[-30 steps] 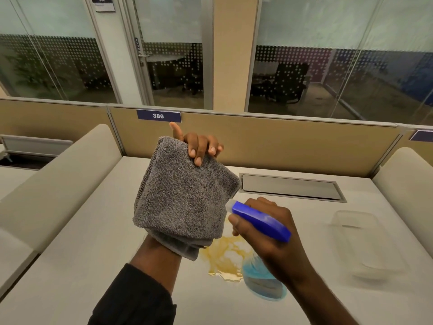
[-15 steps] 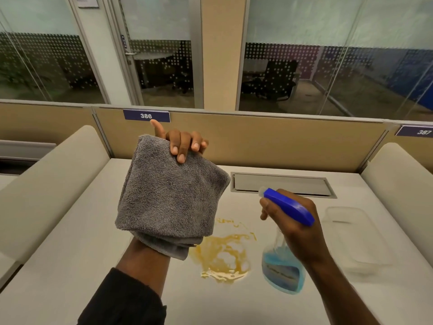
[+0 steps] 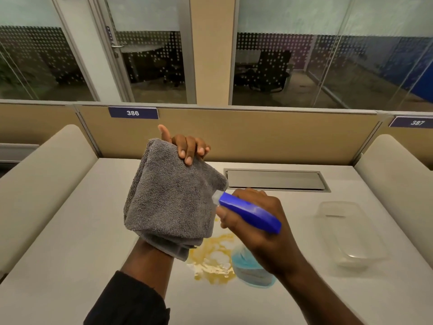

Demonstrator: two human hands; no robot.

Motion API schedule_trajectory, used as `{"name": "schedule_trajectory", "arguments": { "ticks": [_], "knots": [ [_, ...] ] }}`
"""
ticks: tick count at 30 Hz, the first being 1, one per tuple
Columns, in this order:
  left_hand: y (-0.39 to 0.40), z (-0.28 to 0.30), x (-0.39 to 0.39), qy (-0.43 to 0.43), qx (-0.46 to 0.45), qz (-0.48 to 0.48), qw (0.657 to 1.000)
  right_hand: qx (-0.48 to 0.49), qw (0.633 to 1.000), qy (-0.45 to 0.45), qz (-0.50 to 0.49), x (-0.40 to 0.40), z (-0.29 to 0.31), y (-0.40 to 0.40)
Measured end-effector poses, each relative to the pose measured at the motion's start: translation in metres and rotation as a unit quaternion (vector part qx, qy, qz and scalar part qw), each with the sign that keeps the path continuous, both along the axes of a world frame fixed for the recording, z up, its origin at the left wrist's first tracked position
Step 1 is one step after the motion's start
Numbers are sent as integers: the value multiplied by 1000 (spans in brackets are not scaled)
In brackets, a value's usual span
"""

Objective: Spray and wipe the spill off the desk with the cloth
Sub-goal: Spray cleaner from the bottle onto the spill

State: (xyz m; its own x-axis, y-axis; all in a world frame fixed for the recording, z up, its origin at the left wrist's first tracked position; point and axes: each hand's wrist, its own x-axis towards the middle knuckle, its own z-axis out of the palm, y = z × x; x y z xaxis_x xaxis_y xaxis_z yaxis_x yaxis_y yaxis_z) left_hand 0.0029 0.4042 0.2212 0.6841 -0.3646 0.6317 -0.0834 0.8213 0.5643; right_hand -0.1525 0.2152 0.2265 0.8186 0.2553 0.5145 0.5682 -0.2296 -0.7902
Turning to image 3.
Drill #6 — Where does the person's left hand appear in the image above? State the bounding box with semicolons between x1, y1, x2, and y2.
158;124;211;166

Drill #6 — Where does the person's right hand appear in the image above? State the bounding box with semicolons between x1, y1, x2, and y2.
216;188;306;279

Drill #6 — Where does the blue spray bottle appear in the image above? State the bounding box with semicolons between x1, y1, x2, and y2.
211;190;282;288

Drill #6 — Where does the grey microfiber cloth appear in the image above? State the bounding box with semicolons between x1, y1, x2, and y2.
123;138;229;262

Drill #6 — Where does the person's right forearm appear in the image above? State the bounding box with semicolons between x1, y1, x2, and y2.
277;258;365;325

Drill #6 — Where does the person's left forearm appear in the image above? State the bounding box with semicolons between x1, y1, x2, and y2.
120;238;186;300

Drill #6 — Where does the yellow liquid spill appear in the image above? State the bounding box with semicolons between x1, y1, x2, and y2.
186;233;238;286

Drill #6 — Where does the blue desk number label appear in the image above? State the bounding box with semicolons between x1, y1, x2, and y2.
108;106;159;120
388;116;433;129

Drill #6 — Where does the beige desk partition panel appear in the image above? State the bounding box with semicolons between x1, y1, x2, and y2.
352;112;433;166
74;104;383;166
0;101;99;158

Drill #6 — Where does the round white table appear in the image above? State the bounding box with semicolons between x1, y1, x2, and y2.
120;43;165;84

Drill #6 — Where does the glass door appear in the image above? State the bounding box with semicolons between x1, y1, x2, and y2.
89;0;197;105

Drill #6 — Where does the black office chair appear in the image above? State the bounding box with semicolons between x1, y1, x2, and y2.
250;49;293;94

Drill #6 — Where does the clear plastic container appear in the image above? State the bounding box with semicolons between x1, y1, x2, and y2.
316;201;389;270

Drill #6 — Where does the black sleeve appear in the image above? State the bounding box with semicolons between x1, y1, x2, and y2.
83;271;170;325

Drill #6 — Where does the beige padded side divider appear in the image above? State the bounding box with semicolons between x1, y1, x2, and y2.
0;124;99;279
354;134;433;265

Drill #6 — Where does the metal desk cable hatch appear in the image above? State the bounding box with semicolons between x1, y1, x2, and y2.
223;168;332;193

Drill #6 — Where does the metal door handle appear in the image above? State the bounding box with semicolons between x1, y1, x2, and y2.
106;26;124;58

